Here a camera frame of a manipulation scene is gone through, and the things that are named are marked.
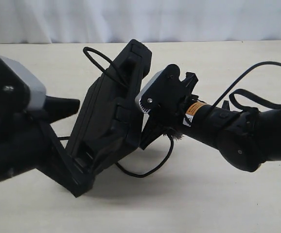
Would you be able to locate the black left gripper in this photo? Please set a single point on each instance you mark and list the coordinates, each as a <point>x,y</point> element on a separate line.
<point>27,137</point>

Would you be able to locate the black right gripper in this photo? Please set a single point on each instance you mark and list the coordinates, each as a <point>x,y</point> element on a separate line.
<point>166,115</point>

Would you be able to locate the black plastic carrying case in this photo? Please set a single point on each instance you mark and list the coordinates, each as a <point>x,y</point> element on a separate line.
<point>108,126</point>

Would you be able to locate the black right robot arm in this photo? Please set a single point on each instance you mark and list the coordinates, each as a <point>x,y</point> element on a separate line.
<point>245,136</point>

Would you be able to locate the white backdrop curtain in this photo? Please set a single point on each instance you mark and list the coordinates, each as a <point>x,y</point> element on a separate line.
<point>118,21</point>

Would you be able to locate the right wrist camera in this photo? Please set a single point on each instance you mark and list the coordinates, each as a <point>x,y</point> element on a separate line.
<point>165,90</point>

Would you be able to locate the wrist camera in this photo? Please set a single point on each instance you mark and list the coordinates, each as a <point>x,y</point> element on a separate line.
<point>20,90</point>
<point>165,90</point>

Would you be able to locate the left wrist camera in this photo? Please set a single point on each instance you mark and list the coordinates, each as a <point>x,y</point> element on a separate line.
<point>20,90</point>

